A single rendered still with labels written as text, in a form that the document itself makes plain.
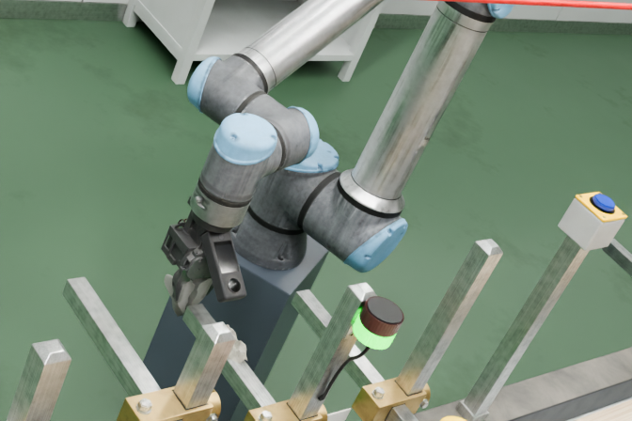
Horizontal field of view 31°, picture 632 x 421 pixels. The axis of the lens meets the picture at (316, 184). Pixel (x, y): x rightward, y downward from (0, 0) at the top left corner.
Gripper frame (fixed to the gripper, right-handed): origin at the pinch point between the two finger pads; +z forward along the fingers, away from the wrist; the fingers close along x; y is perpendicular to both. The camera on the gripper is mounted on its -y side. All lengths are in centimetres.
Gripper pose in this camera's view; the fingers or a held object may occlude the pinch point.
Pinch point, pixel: (183, 312)
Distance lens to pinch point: 192.7
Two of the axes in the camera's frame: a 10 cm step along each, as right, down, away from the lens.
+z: -3.7, 7.9, 5.0
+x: -7.4, 0.8, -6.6
